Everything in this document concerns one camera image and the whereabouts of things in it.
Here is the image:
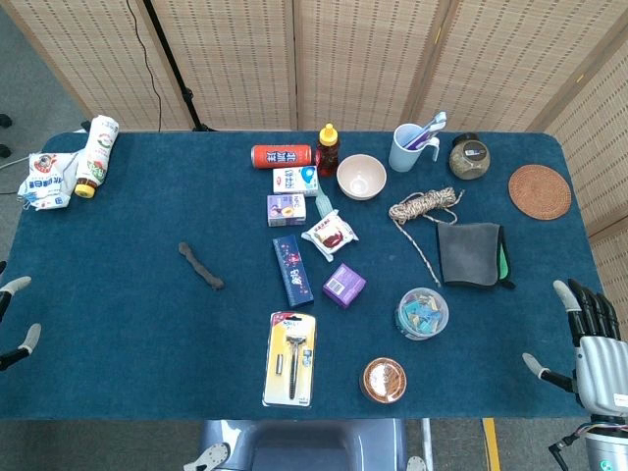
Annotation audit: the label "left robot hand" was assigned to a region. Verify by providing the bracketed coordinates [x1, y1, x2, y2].
[0, 261, 43, 372]

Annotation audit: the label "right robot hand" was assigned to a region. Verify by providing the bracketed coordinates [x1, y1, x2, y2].
[521, 278, 628, 418]

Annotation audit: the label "grey twisted stick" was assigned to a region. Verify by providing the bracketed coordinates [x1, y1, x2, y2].
[178, 240, 226, 291]

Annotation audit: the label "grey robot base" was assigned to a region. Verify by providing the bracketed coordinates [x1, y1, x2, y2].
[198, 418, 408, 471]

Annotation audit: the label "blue felt table cover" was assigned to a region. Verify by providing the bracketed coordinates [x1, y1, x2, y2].
[0, 131, 628, 422]

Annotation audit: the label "yellow floor tape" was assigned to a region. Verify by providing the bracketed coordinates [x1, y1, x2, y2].
[482, 417, 502, 471]

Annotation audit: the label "white crumpled food bag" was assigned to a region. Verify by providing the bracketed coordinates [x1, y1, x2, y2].
[17, 150, 79, 212]

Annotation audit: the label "grey cloth green lining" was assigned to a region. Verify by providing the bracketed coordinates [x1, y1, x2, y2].
[436, 221, 516, 289]

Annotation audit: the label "white table leg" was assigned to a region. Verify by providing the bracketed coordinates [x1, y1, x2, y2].
[420, 418, 434, 471]

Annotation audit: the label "clear tub binder clips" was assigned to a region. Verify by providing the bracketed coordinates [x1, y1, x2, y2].
[394, 287, 450, 341]

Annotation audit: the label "round woven coaster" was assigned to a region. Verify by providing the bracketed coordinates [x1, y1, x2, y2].
[507, 164, 573, 222]

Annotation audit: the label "white bottle yellow cap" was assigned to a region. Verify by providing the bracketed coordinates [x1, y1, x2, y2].
[73, 114, 121, 199]

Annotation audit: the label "round copper tin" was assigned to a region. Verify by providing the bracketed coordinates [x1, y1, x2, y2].
[359, 356, 408, 405]

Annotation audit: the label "glass jar black lid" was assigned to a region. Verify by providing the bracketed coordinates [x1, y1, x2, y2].
[448, 132, 492, 182]

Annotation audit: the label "yellow razor blister pack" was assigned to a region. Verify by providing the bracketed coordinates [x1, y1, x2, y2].
[261, 310, 318, 408]

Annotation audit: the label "small purple box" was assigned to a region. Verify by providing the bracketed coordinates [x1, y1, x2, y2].
[322, 262, 368, 309]

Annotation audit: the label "long dark blue box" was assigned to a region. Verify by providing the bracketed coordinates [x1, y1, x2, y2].
[272, 234, 315, 309]

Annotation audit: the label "purple white drink carton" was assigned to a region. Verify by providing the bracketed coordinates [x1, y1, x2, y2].
[266, 192, 308, 228]

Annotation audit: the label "black tripod stand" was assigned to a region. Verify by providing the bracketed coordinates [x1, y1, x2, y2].
[141, 0, 217, 132]

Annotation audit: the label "light blue mug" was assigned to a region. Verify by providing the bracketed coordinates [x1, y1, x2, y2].
[388, 123, 442, 174]

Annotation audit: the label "white purple toothpaste tube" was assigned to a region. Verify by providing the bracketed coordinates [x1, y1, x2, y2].
[405, 111, 448, 151]

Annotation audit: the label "white snack packet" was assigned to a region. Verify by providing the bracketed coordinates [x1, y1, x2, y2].
[300, 209, 359, 263]

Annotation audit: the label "white blue milk carton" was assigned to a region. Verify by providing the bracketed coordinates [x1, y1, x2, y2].
[272, 165, 320, 197]

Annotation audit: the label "beige bowl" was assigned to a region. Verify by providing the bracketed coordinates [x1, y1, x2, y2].
[336, 153, 389, 201]

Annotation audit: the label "orange drink can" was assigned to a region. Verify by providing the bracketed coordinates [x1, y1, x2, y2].
[250, 143, 315, 171]

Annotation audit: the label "honey bottle yellow cap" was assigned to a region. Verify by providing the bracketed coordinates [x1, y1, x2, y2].
[315, 123, 340, 178]

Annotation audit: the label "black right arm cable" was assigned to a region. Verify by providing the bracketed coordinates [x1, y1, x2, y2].
[548, 424, 598, 471]

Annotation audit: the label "braided rope bundle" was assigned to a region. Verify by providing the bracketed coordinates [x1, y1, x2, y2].
[388, 186, 466, 288]

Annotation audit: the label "thin black hanging cable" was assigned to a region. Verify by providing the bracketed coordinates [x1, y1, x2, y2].
[126, 0, 163, 132]

